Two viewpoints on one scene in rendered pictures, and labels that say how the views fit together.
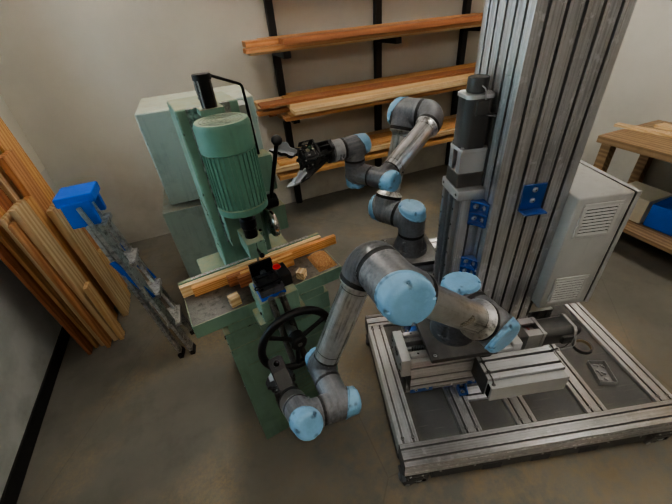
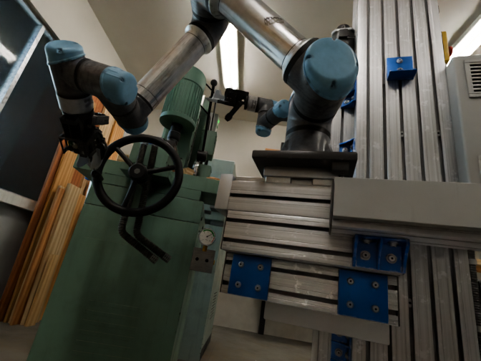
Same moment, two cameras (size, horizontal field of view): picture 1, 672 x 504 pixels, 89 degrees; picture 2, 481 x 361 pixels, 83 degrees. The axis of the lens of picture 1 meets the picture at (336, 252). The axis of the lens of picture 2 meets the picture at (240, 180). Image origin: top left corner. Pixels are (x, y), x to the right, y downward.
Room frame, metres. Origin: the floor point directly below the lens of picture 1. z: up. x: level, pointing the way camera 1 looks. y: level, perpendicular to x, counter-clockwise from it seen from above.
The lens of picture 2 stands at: (0.14, -0.47, 0.54)
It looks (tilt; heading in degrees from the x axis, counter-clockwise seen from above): 20 degrees up; 23
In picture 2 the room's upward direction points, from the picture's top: 10 degrees clockwise
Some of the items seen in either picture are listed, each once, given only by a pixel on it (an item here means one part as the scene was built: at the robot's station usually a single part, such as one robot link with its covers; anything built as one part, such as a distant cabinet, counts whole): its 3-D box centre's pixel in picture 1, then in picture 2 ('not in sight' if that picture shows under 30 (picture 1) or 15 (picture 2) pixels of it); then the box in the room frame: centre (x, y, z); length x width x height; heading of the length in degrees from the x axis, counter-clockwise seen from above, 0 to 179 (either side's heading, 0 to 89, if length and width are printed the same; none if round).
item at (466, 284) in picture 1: (459, 295); (310, 113); (0.78, -0.38, 0.98); 0.13 x 0.12 x 0.14; 20
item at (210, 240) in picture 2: not in sight; (206, 239); (1.04, -0.01, 0.65); 0.06 x 0.04 x 0.08; 116
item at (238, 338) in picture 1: (258, 281); (157, 216); (1.23, 0.37, 0.76); 0.57 x 0.45 x 0.09; 26
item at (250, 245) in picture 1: (253, 242); not in sight; (1.14, 0.32, 1.03); 0.14 x 0.07 x 0.09; 26
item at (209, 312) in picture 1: (269, 291); (153, 178); (1.02, 0.28, 0.87); 0.61 x 0.30 x 0.06; 116
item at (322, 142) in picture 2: (453, 319); (306, 152); (0.79, -0.38, 0.87); 0.15 x 0.15 x 0.10
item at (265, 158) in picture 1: (262, 170); (207, 145); (1.38, 0.27, 1.22); 0.09 x 0.08 x 0.15; 26
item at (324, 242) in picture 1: (269, 263); not in sight; (1.14, 0.28, 0.92); 0.62 x 0.02 x 0.04; 116
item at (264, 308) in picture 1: (274, 295); (152, 161); (0.94, 0.24, 0.91); 0.15 x 0.14 x 0.09; 116
